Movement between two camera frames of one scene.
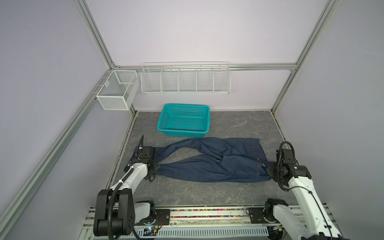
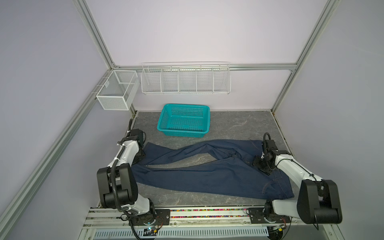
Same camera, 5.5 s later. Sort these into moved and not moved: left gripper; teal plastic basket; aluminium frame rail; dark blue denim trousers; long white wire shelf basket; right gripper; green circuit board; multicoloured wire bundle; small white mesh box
Moved: right gripper; dark blue denim trousers; left gripper
Not moved: green circuit board; teal plastic basket; aluminium frame rail; small white mesh box; long white wire shelf basket; multicoloured wire bundle
